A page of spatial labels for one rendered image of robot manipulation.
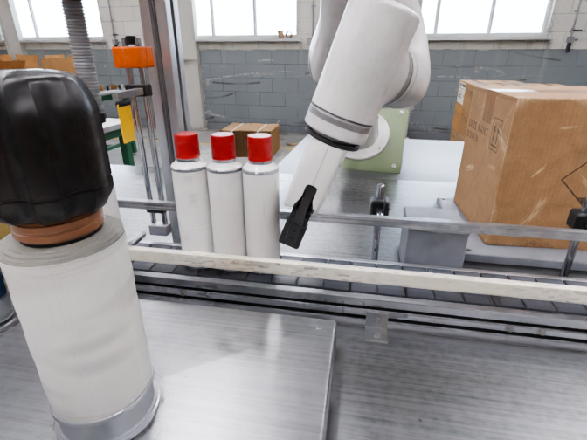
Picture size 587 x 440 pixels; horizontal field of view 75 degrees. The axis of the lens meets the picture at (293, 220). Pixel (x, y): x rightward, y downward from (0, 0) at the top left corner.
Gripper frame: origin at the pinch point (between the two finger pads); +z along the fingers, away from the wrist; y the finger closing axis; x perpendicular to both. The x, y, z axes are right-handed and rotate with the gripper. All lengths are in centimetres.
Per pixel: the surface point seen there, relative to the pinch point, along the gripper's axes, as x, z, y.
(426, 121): 116, 31, -538
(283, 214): -2.5, -0.6, -3.2
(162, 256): -16.7, 9.8, 4.4
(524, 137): 29.9, -22.9, -20.1
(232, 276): -5.9, 8.8, 3.6
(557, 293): 33.9, -8.6, 4.4
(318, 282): 6.1, 4.5, 3.0
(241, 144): -99, 120, -391
